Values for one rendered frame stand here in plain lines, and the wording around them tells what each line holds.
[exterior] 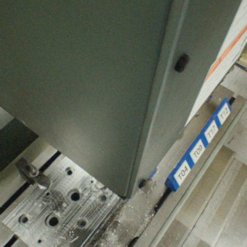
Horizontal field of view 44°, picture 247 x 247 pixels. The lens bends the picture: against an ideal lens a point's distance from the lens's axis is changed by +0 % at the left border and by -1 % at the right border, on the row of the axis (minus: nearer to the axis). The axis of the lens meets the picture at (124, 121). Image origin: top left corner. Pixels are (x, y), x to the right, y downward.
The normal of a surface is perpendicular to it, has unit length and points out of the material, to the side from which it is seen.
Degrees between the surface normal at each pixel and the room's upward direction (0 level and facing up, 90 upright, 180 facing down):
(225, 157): 7
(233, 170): 8
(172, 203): 0
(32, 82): 90
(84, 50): 90
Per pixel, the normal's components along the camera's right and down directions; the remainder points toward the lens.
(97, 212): 0.07, -0.54
